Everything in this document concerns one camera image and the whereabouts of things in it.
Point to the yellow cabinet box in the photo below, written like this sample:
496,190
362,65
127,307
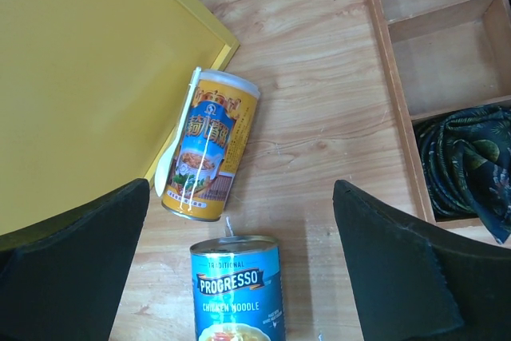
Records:
91,92

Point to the yellow tall congee can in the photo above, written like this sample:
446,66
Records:
195,174

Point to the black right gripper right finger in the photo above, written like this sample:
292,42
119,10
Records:
412,280

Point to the dark green patterned cloth roll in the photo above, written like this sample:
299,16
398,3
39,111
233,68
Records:
465,159

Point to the wooden compartment tray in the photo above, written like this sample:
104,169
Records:
440,56

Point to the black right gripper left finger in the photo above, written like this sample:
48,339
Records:
63,278

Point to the blue Progresso soup can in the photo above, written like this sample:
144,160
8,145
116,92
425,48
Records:
237,289

